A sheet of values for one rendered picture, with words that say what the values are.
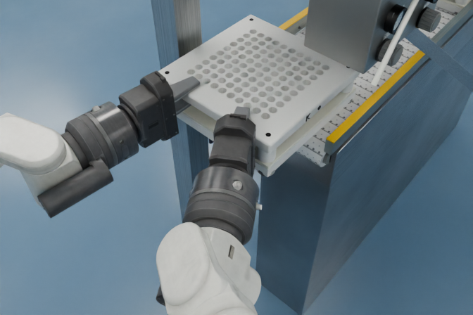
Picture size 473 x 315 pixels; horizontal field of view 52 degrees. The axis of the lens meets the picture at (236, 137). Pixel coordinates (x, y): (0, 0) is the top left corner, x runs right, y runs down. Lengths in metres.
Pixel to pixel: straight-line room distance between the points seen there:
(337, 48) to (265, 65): 0.16
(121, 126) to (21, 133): 0.13
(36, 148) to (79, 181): 0.07
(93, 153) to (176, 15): 0.28
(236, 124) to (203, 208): 0.13
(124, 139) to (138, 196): 1.30
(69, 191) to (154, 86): 0.19
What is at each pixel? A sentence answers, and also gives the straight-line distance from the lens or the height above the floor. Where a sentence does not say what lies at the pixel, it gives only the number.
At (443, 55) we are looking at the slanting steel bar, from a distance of 0.99.
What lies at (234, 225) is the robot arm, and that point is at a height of 1.07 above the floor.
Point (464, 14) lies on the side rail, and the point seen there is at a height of 0.96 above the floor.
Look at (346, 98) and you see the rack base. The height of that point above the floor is 1.01.
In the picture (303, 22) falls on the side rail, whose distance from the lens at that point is 1.15.
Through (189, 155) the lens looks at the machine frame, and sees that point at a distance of 1.05.
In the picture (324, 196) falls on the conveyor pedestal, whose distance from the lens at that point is 1.17.
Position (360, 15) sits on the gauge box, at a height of 1.22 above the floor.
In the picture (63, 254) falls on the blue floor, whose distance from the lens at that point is 1.92.
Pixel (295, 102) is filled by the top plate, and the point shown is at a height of 1.06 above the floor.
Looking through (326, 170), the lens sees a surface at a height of 0.86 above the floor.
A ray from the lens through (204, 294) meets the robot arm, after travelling 0.49.
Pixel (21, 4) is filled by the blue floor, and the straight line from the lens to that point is 3.33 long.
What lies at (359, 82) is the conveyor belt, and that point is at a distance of 1.03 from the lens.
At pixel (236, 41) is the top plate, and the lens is 0.87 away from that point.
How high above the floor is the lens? 1.56
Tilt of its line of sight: 46 degrees down
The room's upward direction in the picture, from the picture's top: straight up
